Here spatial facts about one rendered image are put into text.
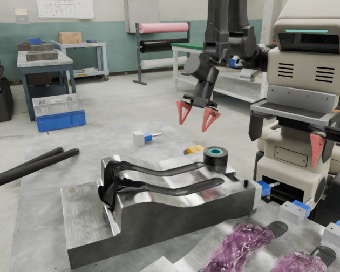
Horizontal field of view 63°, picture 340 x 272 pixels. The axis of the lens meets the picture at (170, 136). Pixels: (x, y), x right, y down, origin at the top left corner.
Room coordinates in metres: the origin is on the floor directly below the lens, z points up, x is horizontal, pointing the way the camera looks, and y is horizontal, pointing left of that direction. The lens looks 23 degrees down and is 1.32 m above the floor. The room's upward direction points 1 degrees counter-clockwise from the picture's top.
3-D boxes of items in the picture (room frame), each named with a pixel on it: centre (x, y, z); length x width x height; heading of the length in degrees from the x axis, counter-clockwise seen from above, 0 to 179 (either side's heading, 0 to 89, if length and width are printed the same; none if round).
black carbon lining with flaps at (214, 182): (0.68, 0.03, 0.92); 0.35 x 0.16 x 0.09; 112
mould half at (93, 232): (0.68, 0.04, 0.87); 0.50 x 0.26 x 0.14; 112
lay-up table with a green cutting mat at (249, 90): (4.81, -1.09, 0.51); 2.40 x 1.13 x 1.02; 30
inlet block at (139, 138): (1.17, 0.10, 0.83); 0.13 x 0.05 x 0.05; 117
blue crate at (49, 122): (3.61, 1.49, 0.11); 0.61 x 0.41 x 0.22; 116
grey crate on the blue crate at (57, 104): (3.61, 1.49, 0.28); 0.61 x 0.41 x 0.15; 116
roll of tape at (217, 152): (0.81, -0.15, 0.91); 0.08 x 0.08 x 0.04
